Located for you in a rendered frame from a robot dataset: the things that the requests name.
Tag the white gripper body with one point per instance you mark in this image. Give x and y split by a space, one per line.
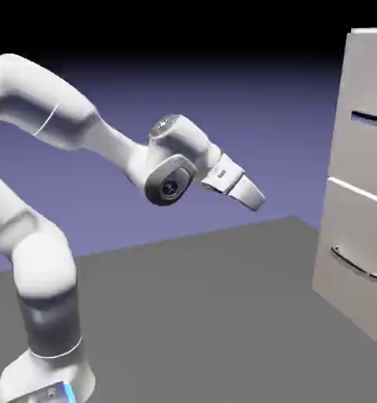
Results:
248 192

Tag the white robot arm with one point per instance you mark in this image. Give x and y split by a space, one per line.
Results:
65 119

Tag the pale grey drawer front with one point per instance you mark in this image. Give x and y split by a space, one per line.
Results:
355 151
348 226

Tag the pale grey cabinet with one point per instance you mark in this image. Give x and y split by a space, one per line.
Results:
361 151

